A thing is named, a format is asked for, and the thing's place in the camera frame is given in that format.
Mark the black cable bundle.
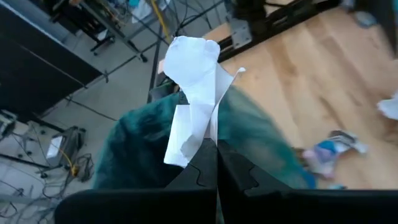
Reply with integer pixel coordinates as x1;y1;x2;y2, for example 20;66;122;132
71;152;96;183

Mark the yellow cable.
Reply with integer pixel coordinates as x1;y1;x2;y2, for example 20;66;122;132
150;0;174;44

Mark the silver mounting plate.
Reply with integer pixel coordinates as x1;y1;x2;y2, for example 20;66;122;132
229;18;253;50

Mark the folded blue trash bag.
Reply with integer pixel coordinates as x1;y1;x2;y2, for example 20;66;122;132
353;11;380;29

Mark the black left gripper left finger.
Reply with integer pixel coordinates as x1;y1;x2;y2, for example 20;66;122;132
54;138;218;224

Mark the teal drawstring trash bag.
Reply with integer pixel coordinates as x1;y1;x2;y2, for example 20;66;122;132
93;83;317;190

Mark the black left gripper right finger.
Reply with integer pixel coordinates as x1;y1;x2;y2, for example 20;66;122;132
217;139;398;224

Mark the blue white paper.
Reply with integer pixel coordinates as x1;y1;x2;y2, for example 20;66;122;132
303;129;368;180

